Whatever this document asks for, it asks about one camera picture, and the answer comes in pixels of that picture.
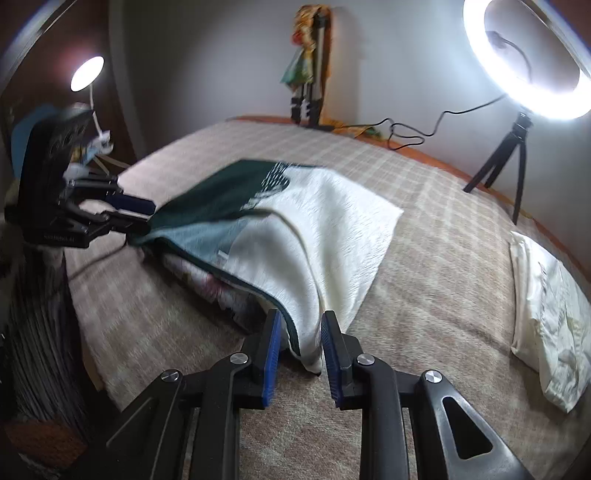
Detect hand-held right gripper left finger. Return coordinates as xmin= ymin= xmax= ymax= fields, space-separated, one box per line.
xmin=104 ymin=308 xmax=283 ymax=480

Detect colourful patterned cloth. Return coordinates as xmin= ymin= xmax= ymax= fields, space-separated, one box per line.
xmin=279 ymin=4 xmax=331 ymax=88

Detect white clip desk lamp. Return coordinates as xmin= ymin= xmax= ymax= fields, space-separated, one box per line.
xmin=70 ymin=56 xmax=115 ymax=155

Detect beige checked blanket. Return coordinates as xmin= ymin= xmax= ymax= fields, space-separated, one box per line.
xmin=65 ymin=117 xmax=591 ymax=480

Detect black gooseneck phone holder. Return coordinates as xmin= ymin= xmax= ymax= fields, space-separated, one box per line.
xmin=489 ymin=30 xmax=532 ymax=86

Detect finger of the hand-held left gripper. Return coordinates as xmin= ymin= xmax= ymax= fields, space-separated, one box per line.
xmin=69 ymin=178 xmax=155 ymax=215
xmin=74 ymin=210 xmax=153 ymax=238

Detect yellow and green cloth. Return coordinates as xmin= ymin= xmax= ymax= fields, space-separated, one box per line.
xmin=342 ymin=122 xmax=386 ymax=141

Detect black mini tripod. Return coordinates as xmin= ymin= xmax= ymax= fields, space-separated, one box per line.
xmin=463 ymin=111 xmax=536 ymax=226

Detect black power cable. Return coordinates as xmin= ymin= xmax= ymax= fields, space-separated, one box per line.
xmin=323 ymin=92 xmax=506 ymax=151

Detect white folded garment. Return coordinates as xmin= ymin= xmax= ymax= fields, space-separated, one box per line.
xmin=508 ymin=231 xmax=591 ymax=414

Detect person's striped pants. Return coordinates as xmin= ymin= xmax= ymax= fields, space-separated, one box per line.
xmin=4 ymin=249 xmax=88 ymax=430

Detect blue chair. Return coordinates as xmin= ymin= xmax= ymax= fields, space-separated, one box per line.
xmin=11 ymin=104 xmax=61 ymax=148

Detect green and white printed T-shirt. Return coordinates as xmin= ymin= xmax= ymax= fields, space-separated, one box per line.
xmin=127 ymin=159 xmax=404 ymax=374

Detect folded silver and black tripod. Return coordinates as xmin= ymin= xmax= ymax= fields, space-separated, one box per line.
xmin=288 ymin=4 xmax=333 ymax=130

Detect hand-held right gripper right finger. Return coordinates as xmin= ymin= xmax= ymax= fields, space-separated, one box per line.
xmin=321 ymin=310 xmax=536 ymax=480

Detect white ring light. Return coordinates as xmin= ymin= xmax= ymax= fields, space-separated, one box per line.
xmin=463 ymin=0 xmax=591 ymax=121

